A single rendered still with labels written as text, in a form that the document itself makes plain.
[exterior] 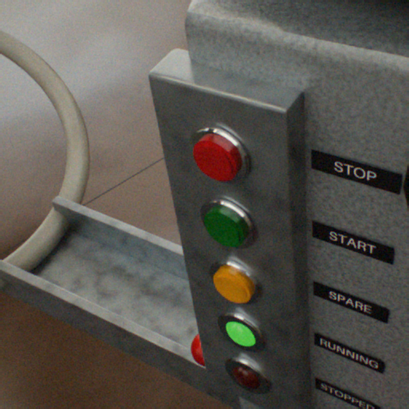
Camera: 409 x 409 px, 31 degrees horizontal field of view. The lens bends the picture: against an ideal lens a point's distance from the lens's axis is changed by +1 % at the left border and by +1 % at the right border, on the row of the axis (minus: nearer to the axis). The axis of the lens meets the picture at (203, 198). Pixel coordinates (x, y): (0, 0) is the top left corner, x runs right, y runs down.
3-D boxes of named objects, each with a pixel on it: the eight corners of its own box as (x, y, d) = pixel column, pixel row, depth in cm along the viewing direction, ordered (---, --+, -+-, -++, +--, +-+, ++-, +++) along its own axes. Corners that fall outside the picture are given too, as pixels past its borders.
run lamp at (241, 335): (264, 341, 49) (262, 319, 47) (254, 357, 48) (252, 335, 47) (233, 327, 50) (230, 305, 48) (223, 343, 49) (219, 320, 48)
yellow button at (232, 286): (258, 299, 45) (255, 271, 43) (250, 311, 45) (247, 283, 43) (222, 283, 46) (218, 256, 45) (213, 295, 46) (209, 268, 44)
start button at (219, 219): (252, 242, 42) (249, 210, 40) (244, 255, 41) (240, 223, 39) (214, 228, 43) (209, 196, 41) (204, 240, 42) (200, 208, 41)
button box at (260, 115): (317, 399, 54) (313, 78, 35) (301, 429, 53) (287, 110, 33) (224, 355, 58) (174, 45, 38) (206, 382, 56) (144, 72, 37)
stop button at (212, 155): (246, 176, 38) (242, 138, 37) (236, 189, 38) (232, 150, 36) (204, 163, 39) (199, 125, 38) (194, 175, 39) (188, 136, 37)
